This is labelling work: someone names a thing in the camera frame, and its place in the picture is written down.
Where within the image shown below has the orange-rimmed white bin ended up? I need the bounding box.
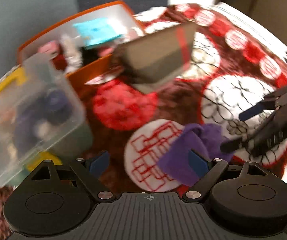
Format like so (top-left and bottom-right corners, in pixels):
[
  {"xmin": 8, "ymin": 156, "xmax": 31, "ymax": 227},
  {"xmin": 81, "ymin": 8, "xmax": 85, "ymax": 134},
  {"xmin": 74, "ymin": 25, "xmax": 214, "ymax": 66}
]
[{"xmin": 17, "ymin": 1, "xmax": 144, "ymax": 87}]

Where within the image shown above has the white fluffy cloth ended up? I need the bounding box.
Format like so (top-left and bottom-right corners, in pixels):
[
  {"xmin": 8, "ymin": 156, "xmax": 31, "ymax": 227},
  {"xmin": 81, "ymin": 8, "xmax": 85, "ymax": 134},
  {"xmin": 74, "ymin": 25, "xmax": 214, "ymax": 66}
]
[{"xmin": 59, "ymin": 34, "xmax": 84, "ymax": 70}]

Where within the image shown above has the striped bed sheet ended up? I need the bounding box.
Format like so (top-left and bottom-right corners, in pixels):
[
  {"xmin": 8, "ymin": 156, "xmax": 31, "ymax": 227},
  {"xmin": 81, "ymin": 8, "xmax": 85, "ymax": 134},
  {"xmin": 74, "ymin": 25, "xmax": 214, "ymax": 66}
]
[{"xmin": 215, "ymin": 2, "xmax": 287, "ymax": 53}]

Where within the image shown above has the red and brown printed blanket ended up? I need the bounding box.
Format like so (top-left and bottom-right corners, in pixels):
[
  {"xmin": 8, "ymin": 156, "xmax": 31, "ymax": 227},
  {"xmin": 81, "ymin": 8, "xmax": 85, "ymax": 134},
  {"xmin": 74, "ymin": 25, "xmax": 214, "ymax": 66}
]
[{"xmin": 0, "ymin": 3, "xmax": 287, "ymax": 240}]

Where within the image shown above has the clear plastic box yellow handle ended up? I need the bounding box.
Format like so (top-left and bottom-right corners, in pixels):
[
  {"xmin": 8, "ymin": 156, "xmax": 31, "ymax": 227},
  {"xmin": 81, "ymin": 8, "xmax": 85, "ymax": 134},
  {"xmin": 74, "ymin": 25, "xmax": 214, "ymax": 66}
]
[{"xmin": 0, "ymin": 54, "xmax": 94, "ymax": 187}]

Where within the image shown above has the pink tissue packet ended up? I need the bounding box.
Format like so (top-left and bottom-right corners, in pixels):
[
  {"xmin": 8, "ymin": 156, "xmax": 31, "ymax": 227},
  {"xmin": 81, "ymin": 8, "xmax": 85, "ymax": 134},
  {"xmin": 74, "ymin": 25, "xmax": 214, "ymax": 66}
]
[{"xmin": 38, "ymin": 42, "xmax": 59, "ymax": 55}]

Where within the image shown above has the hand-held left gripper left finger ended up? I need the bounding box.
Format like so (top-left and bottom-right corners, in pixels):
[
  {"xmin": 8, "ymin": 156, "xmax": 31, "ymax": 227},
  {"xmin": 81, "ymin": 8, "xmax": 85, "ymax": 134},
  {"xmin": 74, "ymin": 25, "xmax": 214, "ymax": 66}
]
[{"xmin": 31, "ymin": 151, "xmax": 116, "ymax": 202}]

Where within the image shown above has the blue-grey fabric panel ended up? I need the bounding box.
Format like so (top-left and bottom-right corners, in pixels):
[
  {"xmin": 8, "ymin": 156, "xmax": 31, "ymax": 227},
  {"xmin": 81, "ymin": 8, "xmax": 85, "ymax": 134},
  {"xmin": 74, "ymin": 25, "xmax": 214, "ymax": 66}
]
[{"xmin": 0, "ymin": 0, "xmax": 170, "ymax": 63}]

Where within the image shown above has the dark red knitted piece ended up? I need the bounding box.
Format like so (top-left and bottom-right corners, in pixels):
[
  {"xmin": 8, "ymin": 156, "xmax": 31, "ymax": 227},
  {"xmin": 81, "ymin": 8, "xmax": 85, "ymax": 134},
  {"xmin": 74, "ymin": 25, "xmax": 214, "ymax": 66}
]
[{"xmin": 51, "ymin": 53, "xmax": 67, "ymax": 69}]

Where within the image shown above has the plaid zipper pouch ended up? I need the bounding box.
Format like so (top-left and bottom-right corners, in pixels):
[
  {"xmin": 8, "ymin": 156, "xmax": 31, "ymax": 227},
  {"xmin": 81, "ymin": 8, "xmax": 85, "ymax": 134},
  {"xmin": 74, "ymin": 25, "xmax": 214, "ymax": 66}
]
[{"xmin": 109, "ymin": 21, "xmax": 199, "ymax": 95}]

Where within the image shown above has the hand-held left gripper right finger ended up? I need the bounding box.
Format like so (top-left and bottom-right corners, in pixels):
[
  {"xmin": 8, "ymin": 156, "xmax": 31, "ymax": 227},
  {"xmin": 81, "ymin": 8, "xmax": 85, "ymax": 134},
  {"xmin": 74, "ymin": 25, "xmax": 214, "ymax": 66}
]
[{"xmin": 183, "ymin": 149, "xmax": 271, "ymax": 202}]

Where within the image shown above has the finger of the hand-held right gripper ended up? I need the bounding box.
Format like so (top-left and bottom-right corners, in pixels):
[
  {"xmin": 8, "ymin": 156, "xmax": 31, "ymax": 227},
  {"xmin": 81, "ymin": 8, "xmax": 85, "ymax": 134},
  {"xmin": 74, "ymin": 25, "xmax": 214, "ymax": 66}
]
[
  {"xmin": 239, "ymin": 84, "xmax": 287, "ymax": 121},
  {"xmin": 220, "ymin": 102, "xmax": 287, "ymax": 157}
]

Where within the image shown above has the purple cloth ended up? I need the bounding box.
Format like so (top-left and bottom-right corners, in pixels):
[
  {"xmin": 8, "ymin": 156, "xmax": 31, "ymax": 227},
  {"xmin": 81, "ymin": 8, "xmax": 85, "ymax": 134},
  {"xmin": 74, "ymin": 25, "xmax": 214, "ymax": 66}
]
[{"xmin": 157, "ymin": 123, "xmax": 234, "ymax": 187}]

